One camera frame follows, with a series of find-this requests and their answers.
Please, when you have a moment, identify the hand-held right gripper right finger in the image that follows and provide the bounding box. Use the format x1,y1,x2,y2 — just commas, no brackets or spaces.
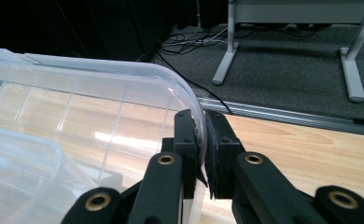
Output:
203,109,246,201

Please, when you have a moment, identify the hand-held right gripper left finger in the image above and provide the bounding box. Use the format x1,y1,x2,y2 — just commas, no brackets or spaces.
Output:
162,108,208,201

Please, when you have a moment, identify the clear plastic divider tray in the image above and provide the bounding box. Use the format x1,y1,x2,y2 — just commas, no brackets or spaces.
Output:
0,46,210,224

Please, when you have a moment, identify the clear plastic storage box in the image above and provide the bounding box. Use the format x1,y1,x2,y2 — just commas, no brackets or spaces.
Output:
0,123,125,224

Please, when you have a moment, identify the long black floor cable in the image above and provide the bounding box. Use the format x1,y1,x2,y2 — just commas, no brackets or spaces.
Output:
154,49,234,116

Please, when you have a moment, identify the bundle of floor cables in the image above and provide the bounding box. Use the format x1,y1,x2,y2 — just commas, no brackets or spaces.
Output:
157,26,232,57

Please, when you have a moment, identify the white metal desk frame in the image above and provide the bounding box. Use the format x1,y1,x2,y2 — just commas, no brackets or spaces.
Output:
211,0,364,104

